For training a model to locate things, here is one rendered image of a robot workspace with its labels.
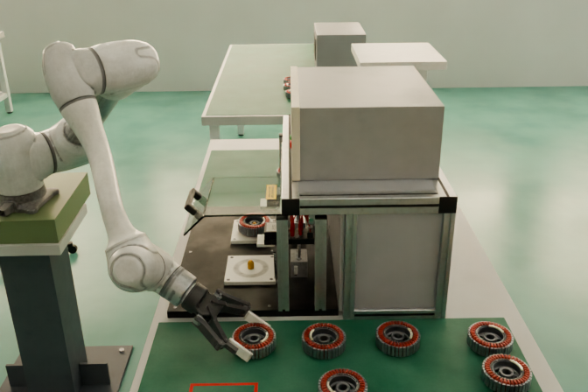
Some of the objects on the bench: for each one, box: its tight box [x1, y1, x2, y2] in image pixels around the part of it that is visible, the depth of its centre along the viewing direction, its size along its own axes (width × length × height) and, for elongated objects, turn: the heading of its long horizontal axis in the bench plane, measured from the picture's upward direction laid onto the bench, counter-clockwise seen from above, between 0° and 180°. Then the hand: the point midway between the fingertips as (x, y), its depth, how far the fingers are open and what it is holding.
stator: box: [232, 323, 276, 360], centre depth 161 cm, size 11×11×4 cm
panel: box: [326, 214, 345, 312], centre depth 196 cm, size 1×66×30 cm, turn 2°
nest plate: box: [231, 220, 275, 244], centre depth 213 cm, size 15×15×1 cm
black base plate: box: [167, 215, 339, 319], centre depth 202 cm, size 47×64×2 cm
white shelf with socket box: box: [351, 43, 447, 82], centre depth 277 cm, size 35×37×46 cm
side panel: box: [342, 214, 456, 319], centre depth 167 cm, size 28×3×32 cm, turn 92°
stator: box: [375, 320, 420, 357], centre depth 161 cm, size 11×11×4 cm
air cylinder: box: [291, 249, 308, 277], centre depth 190 cm, size 5×8×6 cm
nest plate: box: [224, 255, 276, 285], centre depth 191 cm, size 15×15×1 cm
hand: (253, 339), depth 161 cm, fingers closed on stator, 11 cm apart
